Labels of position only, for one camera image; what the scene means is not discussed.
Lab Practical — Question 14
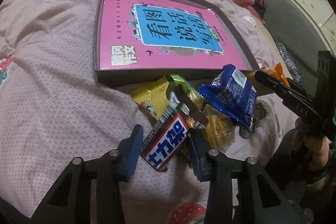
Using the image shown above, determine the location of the clear fried snack bag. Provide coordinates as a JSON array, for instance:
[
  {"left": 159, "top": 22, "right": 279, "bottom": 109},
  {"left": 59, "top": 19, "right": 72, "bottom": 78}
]
[{"left": 239, "top": 99, "right": 278, "bottom": 139}]

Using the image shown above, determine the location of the pink patterned bed sheet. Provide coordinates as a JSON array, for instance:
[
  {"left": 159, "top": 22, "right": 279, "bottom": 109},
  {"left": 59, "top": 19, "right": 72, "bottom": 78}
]
[{"left": 1, "top": 0, "right": 282, "bottom": 217}]

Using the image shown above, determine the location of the Snickers chocolate bar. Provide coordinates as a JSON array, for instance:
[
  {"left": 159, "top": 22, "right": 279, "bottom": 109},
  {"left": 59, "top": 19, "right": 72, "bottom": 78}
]
[{"left": 140, "top": 92, "right": 191, "bottom": 172}]

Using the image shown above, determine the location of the green peas snack packet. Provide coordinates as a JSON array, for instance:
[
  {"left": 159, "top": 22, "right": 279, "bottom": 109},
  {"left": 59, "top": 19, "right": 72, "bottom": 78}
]
[{"left": 169, "top": 73, "right": 210, "bottom": 130}]

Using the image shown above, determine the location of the orange cake packet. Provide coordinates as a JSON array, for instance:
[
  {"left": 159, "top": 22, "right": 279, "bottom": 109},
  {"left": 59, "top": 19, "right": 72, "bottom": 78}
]
[{"left": 247, "top": 63, "right": 290, "bottom": 96}]

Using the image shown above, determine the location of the blue snack packet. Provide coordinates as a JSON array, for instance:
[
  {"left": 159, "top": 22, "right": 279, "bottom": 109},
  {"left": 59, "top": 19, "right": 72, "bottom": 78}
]
[{"left": 198, "top": 64, "right": 257, "bottom": 132}]

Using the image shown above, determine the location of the person's right hand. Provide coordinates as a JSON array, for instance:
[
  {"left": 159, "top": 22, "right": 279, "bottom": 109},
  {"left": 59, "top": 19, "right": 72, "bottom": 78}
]
[{"left": 292, "top": 118, "right": 330, "bottom": 171}]

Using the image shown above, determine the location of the dark cardboard box tray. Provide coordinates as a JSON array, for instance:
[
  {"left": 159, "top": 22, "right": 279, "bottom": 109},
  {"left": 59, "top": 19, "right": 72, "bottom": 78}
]
[{"left": 93, "top": 0, "right": 258, "bottom": 88}]

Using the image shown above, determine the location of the pink Chinese workbook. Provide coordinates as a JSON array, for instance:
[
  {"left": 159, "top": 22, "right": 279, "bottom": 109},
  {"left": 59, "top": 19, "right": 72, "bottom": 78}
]
[{"left": 97, "top": 0, "right": 251, "bottom": 71}]

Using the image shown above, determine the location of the clear round cracker packet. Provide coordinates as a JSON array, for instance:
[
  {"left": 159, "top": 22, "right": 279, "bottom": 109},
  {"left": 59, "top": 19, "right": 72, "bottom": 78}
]
[{"left": 202, "top": 105, "right": 235, "bottom": 153}]

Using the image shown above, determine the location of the yellow snack packet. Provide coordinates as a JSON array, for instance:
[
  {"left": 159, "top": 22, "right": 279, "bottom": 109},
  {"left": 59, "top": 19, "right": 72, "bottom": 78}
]
[{"left": 131, "top": 76, "right": 169, "bottom": 120}]

